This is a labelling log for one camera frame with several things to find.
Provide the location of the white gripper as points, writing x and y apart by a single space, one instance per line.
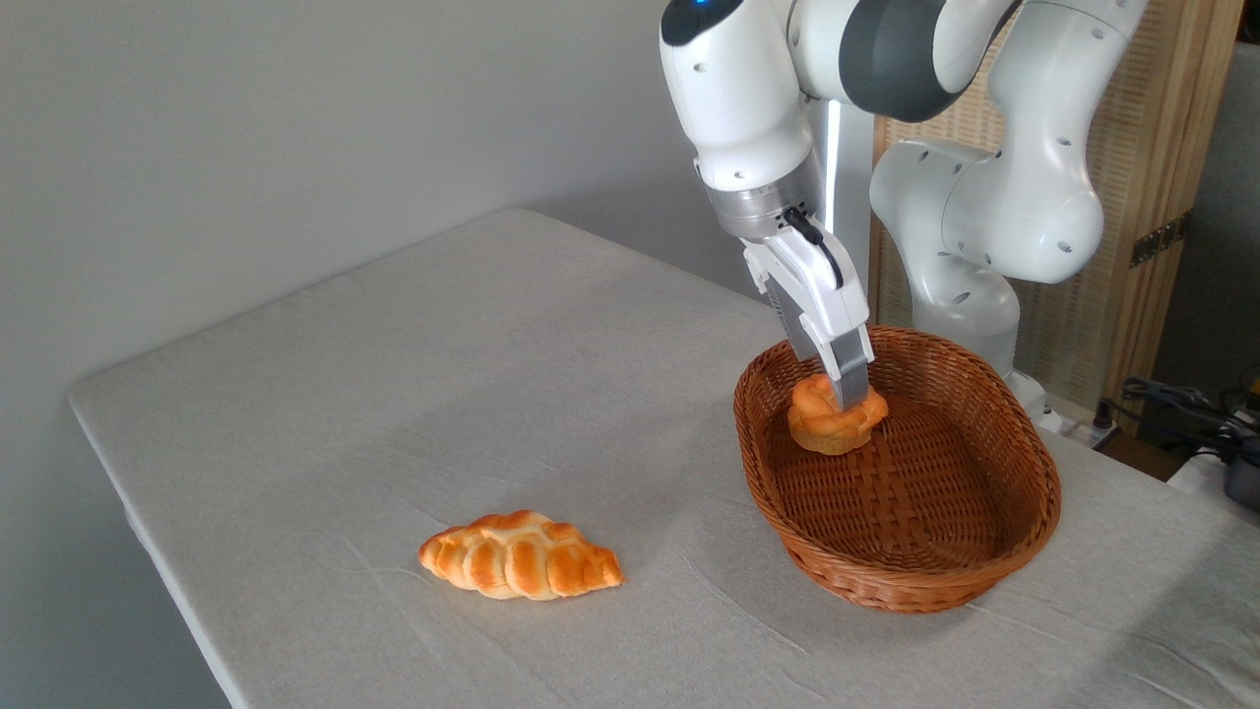
822 295

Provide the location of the small round bread bun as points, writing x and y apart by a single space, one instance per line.
822 428

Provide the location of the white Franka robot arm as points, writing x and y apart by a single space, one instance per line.
1014 197

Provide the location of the brown wicker oval basket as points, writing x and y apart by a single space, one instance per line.
915 532

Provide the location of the long braided bread loaf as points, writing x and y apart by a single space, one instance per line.
522 556

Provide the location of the black power plug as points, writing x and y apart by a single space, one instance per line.
1104 418

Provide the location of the light grey tablecloth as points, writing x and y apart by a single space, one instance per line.
492 394

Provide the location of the black screen hinge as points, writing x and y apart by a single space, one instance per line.
1160 240

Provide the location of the grey device housing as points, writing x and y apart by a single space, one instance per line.
1244 484

